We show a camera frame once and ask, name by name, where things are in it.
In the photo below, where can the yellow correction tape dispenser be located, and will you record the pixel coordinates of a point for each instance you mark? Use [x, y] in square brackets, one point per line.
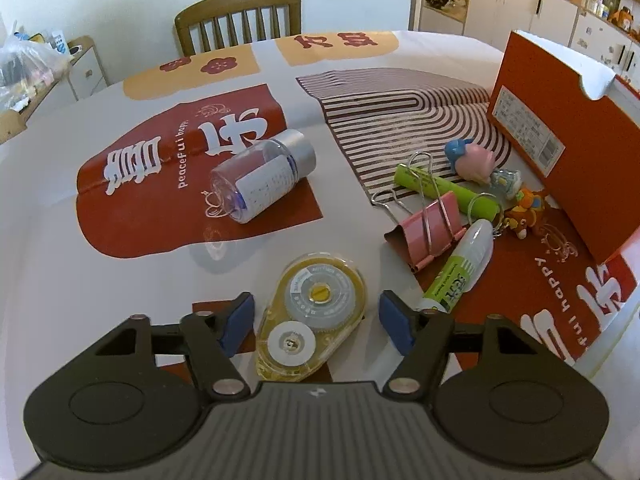
[310, 310]

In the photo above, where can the white and green correction pen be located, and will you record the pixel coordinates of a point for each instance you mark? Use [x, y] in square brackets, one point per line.
[460, 275]

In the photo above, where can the red cardboard box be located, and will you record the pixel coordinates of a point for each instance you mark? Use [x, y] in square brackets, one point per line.
[575, 125]

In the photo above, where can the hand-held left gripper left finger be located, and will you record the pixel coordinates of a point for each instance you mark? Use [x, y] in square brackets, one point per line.
[237, 322]

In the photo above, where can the clear bottle with silver cap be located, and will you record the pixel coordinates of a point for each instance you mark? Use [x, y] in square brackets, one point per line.
[260, 180]

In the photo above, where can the clear tape roll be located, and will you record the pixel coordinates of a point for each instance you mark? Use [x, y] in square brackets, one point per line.
[215, 242]

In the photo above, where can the pink binder clip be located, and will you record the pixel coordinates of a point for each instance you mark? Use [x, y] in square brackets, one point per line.
[425, 232]

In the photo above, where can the clear plastic bag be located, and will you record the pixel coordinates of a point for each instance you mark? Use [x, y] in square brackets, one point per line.
[25, 60]

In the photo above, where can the green tube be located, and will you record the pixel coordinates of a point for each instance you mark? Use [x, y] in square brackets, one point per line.
[407, 177]

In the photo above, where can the wooden side cabinet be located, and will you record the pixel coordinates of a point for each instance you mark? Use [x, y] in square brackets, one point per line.
[87, 75]

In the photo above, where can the brown wooden chair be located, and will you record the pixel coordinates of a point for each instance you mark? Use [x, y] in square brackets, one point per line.
[235, 2]

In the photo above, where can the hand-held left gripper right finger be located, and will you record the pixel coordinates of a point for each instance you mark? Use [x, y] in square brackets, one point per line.
[395, 322]

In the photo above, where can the white wall cabinet unit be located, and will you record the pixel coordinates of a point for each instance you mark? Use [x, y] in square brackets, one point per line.
[510, 5]

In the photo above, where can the red and white printed tablecloth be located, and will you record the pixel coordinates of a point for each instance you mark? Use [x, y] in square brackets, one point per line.
[125, 235]

